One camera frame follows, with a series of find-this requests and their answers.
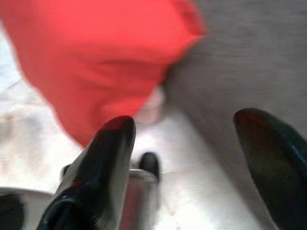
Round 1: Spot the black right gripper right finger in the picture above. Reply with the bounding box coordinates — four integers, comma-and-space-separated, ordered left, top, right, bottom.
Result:
234, 107, 307, 230

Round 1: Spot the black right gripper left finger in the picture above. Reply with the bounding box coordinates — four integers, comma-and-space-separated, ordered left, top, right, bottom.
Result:
39, 115, 137, 230

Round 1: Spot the grey two seat sofa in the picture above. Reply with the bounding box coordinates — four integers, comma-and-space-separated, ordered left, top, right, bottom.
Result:
163, 0, 307, 216

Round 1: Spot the red pillow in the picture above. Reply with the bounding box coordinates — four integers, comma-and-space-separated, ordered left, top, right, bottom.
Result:
0, 0, 209, 149

